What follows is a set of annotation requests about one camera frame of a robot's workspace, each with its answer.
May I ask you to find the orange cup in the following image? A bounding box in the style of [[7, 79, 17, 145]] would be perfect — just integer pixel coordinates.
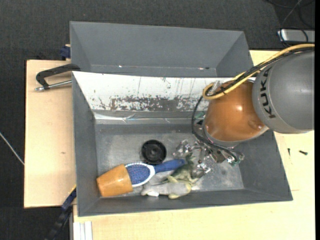
[[96, 163, 135, 198]]

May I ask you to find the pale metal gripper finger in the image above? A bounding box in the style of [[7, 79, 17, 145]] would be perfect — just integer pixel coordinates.
[[172, 139, 199, 160], [193, 147, 212, 177]]

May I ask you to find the black round disc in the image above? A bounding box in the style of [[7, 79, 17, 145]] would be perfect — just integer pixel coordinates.
[[141, 139, 168, 165]]

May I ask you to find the blue hairbrush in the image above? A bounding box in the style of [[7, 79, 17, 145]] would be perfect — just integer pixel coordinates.
[[124, 158, 186, 187]]

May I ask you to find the pale wood board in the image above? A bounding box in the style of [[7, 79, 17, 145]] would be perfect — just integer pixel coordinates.
[[23, 58, 77, 209]]

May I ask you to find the grey metal bin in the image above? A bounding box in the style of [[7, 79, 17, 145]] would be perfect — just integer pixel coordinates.
[[69, 20, 294, 217]]

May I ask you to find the green toy dinosaur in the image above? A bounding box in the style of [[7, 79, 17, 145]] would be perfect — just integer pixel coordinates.
[[161, 153, 201, 200]]

